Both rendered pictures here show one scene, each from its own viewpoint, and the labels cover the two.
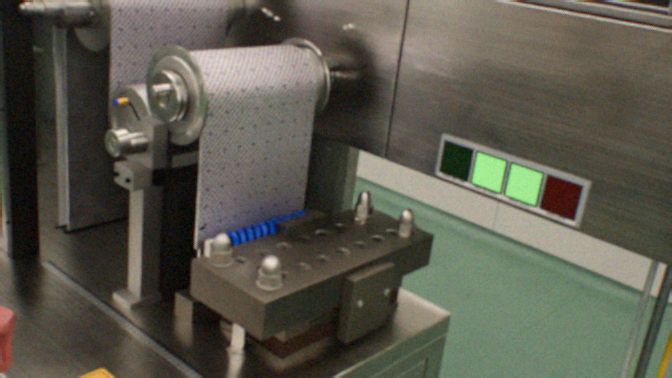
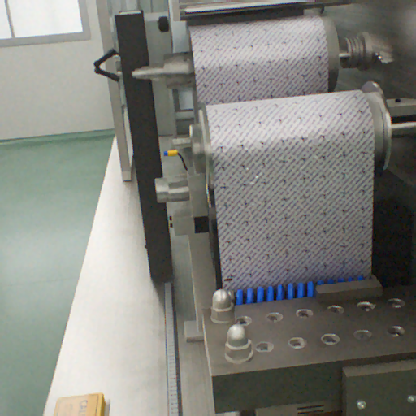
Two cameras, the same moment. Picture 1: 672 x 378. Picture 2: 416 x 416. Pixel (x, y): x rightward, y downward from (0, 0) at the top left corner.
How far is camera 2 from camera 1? 0.61 m
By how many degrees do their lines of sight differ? 43
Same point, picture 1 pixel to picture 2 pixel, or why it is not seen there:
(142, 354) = (156, 387)
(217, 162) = (237, 216)
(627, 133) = not seen: outside the picture
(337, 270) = (331, 357)
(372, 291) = (385, 393)
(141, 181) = (182, 227)
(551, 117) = not seen: outside the picture
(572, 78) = not seen: outside the picture
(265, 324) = (217, 398)
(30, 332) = (103, 341)
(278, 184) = (327, 244)
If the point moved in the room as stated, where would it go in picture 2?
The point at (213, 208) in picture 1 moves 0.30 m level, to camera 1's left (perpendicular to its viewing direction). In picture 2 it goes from (239, 262) to (121, 219)
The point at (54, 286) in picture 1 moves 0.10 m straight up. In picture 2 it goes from (155, 305) to (149, 260)
